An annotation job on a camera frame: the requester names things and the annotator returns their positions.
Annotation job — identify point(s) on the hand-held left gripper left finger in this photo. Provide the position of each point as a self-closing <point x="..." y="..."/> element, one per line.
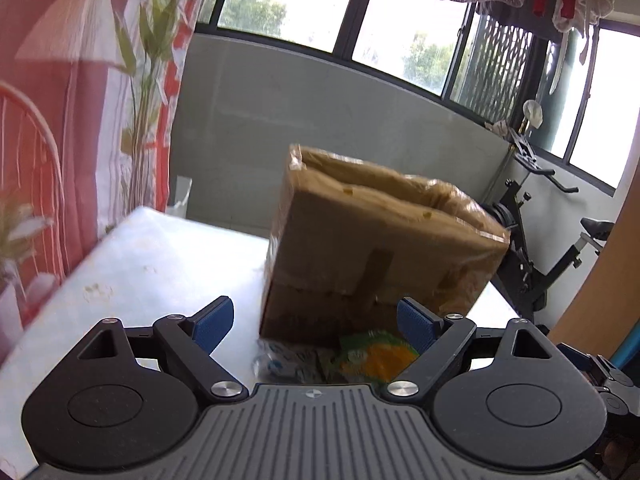
<point x="216" y="324"/>

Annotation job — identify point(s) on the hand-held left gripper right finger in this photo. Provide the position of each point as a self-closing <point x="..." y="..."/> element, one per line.
<point x="414" y="326"/>

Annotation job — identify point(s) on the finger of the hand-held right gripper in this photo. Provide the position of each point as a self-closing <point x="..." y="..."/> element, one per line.
<point x="580" y="355"/>

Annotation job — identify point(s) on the green snack packet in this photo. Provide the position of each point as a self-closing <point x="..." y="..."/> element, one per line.
<point x="372" y="360"/>

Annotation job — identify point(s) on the brown cardboard box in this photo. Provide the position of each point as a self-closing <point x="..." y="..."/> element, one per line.
<point x="360" y="240"/>

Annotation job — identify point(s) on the brown wooden board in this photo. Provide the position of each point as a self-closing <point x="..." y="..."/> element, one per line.
<point x="605" y="290"/>

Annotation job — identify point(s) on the white snack packet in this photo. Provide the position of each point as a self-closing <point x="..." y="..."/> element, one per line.
<point x="285" y="362"/>

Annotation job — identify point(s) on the black exercise bike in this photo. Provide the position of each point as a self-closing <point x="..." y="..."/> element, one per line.
<point x="515" y="255"/>

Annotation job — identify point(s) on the white cloth on bike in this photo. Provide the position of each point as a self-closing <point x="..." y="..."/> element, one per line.
<point x="533" y="112"/>

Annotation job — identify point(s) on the pink printed curtain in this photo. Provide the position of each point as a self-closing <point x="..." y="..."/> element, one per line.
<point x="60" y="135"/>

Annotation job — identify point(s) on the black framed window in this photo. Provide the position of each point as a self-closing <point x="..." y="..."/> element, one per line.
<point x="395" y="25"/>

